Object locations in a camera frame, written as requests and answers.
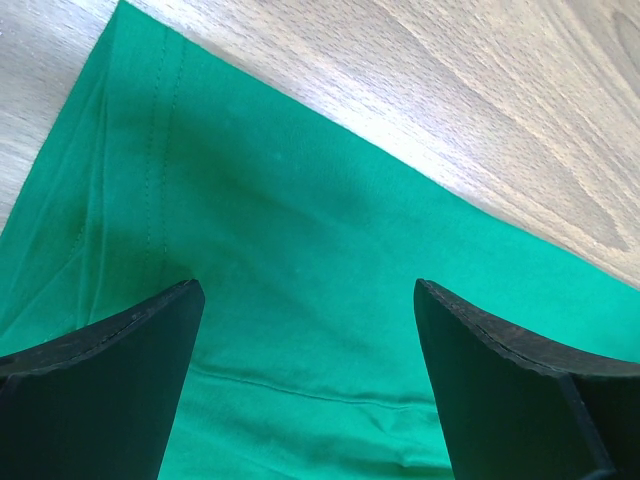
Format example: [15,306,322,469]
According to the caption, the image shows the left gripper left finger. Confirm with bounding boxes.
[1,280,205,479]

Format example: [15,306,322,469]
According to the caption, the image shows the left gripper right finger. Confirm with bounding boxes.
[414,280,639,479]

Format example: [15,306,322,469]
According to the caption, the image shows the green t shirt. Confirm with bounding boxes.
[1,2,639,479]

